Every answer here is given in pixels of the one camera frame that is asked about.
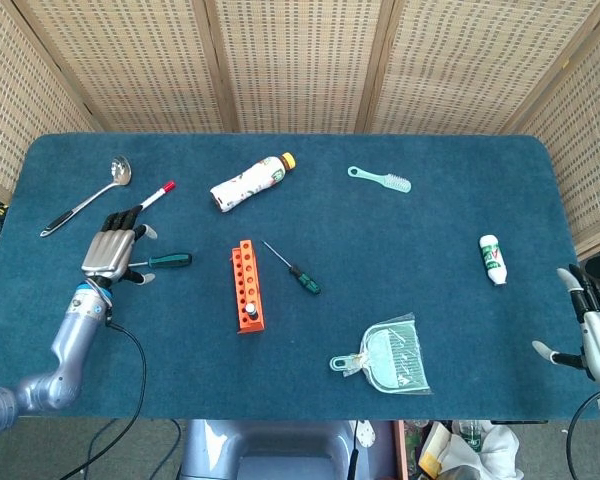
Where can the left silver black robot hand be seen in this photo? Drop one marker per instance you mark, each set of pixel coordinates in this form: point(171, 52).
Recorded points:
point(107, 252)

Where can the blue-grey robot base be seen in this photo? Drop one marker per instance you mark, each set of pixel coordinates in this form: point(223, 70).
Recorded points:
point(270, 450)

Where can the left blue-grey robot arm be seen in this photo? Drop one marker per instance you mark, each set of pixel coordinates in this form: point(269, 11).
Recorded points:
point(72, 345)

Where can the orange tool rack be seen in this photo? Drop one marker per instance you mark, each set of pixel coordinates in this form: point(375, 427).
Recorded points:
point(245, 285)

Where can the white marker with red cap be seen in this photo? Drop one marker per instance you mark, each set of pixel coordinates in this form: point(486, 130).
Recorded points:
point(160, 192)

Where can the small white green bottle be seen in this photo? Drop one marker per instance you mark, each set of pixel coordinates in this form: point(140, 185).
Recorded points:
point(492, 260)

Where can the white plastic bag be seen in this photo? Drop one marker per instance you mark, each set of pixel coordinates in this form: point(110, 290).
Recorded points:
point(495, 445)

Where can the white printed bottle yellow cap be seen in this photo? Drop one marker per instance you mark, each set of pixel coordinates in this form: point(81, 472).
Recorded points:
point(245, 186)

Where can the mint dustpan in plastic bag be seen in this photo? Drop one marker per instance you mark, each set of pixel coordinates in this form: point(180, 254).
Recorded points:
point(395, 360)

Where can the red-brown box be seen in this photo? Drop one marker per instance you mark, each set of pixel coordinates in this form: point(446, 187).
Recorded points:
point(401, 450)

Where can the blue felt table cover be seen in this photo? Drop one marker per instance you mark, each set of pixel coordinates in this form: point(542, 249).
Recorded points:
point(380, 250)

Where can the white perforated plate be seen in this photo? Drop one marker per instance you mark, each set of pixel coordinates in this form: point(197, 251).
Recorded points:
point(366, 434)

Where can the mint green plastic brush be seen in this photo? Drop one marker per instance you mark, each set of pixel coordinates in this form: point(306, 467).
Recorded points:
point(392, 181)

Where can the woven wicker folding screen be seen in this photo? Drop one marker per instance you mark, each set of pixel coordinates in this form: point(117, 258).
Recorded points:
point(300, 60)

